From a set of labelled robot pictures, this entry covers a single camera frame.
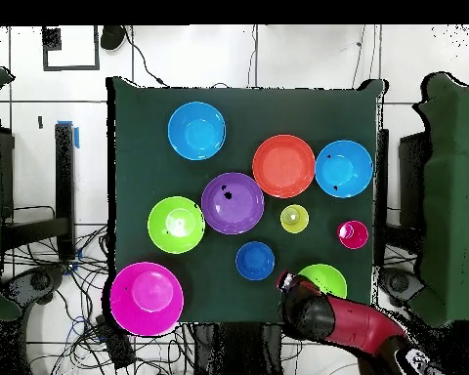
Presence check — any black metal stand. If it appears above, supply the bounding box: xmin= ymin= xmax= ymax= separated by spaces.
xmin=398 ymin=132 xmax=429 ymax=255
xmin=1 ymin=122 xmax=77 ymax=261

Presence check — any red plastic cup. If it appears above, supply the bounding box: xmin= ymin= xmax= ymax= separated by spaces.
xmin=336 ymin=219 xmax=369 ymax=250

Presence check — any small dark blue bowl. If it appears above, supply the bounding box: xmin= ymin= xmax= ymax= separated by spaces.
xmin=234 ymin=240 xmax=277 ymax=282

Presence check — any dark green tablecloth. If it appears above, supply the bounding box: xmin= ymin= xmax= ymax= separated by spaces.
xmin=107 ymin=76 xmax=386 ymax=325

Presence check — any tangle of floor cables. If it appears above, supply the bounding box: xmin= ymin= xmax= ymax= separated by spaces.
xmin=1 ymin=204 xmax=196 ymax=375

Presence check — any large magenta plastic bowl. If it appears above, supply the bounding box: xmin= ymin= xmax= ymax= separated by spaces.
xmin=108 ymin=261 xmax=186 ymax=338

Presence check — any light blue plastic bowl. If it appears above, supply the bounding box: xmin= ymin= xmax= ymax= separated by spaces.
xmin=315 ymin=140 xmax=374 ymax=199
xmin=167 ymin=101 xmax=228 ymax=162

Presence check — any black camera cable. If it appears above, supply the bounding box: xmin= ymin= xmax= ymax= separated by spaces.
xmin=122 ymin=24 xmax=170 ymax=88

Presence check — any purple plastic bowl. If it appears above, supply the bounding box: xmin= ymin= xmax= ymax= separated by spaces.
xmin=200 ymin=172 xmax=266 ymax=236

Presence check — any thin black cable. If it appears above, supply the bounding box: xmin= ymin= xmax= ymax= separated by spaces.
xmin=351 ymin=24 xmax=367 ymax=90
xmin=247 ymin=24 xmax=259 ymax=88

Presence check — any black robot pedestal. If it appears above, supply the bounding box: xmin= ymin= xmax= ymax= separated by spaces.
xmin=192 ymin=322 xmax=286 ymax=375

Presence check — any green plastic bowl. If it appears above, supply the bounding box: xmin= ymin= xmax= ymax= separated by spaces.
xmin=296 ymin=263 xmax=349 ymax=301
xmin=147 ymin=195 xmax=207 ymax=256

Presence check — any orange plastic bowl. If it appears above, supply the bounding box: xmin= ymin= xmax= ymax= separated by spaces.
xmin=251 ymin=134 xmax=317 ymax=199

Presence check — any black power box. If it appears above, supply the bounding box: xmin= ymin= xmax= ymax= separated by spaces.
xmin=94 ymin=312 xmax=137 ymax=369

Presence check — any yellow plastic cup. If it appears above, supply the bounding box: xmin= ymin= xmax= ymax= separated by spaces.
xmin=279 ymin=203 xmax=311 ymax=234

